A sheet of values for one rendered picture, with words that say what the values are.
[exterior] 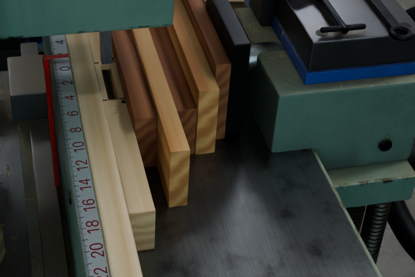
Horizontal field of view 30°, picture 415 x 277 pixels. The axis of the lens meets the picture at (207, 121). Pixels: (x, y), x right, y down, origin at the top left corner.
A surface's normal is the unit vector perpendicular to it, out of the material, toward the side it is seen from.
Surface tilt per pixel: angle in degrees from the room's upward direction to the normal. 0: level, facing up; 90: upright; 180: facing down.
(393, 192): 90
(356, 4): 0
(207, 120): 90
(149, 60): 0
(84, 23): 90
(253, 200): 0
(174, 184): 90
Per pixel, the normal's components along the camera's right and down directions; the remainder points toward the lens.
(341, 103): 0.24, 0.62
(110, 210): 0.06, -0.78
